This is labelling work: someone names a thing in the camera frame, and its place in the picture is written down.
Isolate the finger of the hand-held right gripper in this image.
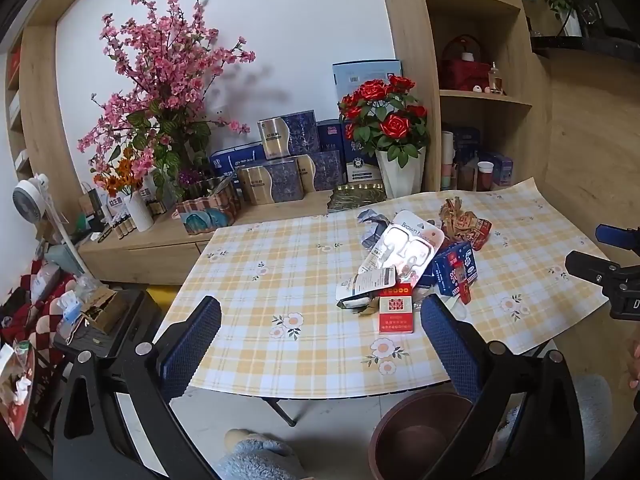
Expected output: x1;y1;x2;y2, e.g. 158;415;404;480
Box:
595;225;640;247
565;250;621;287

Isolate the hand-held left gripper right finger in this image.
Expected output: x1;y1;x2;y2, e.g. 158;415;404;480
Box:
420;292;586;480

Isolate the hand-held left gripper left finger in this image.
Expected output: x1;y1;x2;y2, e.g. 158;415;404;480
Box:
52;295;223;480

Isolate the red cigarette box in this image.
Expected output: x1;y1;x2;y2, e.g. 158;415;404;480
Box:
378;294;417;335

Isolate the blue ice cream box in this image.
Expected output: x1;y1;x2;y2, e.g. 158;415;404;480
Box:
431;241;480;297

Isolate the brown plastic trash bin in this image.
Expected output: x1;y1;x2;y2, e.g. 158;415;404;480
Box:
369;391;506;480

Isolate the white printed packet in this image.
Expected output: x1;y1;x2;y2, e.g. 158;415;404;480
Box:
336;267;396;308

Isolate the white pink earphone blister pack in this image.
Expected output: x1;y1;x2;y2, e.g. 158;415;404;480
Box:
357;210;446;286

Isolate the red brown wrapper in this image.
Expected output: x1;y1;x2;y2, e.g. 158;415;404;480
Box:
439;199;493;251

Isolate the person's right hand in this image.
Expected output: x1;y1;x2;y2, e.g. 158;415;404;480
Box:
627;337;640;391

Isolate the black storage box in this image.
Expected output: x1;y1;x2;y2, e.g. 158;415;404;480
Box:
52;287;163;361

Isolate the small cardboard box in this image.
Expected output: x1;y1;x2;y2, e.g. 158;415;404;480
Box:
80;287;131;333

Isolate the low wooden cabinet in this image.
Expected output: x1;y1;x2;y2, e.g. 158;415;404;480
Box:
77;192;346;286

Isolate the yellow plaid floral tablecloth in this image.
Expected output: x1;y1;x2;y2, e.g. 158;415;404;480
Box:
167;176;613;401

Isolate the person's grey fluffy leg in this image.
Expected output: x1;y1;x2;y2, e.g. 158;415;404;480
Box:
570;375;613;461
215;427;311;480

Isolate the small blue printed box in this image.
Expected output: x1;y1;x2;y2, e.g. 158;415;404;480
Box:
492;152;515;186

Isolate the row of small brown bottles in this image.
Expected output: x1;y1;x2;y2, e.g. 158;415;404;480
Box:
102;205;166;241

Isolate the tall white vase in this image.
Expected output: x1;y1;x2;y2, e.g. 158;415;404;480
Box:
122;190;155;233

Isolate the red argyle blanket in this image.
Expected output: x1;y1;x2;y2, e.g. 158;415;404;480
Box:
0;257;81;343

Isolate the purple flower bunch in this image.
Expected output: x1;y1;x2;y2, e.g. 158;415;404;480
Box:
177;170;211;201

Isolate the white faceted flower pot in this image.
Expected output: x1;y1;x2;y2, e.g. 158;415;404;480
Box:
375;146;427;200

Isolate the stack of coloured paper cups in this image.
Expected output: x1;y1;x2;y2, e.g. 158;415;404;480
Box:
441;131;456;191

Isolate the gold and blue gift box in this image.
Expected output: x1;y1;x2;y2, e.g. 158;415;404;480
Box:
237;157;305;206
257;109;318;160
296;151;346;193

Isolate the orange flower bunch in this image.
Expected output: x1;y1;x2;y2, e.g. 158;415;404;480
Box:
92;147;151;198

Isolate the black counter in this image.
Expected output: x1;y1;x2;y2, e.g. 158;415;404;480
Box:
530;35;640;61

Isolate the long blue carton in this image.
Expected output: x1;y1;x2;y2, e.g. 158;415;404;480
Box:
210;142;268;181

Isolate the blue and white carton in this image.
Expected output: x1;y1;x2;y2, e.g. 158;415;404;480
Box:
342;120;381;183

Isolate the small white vase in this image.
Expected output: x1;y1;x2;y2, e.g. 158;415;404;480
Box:
559;7;583;37

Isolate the white desk fan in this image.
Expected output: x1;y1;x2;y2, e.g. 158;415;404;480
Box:
12;174;96;286

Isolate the red gift basket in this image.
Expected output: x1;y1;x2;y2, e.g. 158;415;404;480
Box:
440;35;493;92

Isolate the red rose bouquet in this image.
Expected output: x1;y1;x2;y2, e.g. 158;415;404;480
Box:
337;75;431;168

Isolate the dark blue box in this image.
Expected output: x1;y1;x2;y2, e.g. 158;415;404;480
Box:
316;119;346;153

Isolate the pink blossom bouquet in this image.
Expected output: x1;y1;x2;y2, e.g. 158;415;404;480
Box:
77;0;258;201

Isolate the light blue flat carton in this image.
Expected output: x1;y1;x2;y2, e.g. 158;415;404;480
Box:
332;60;403;121

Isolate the wooden shelving unit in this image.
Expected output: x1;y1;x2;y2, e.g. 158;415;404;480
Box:
375;0;551;196

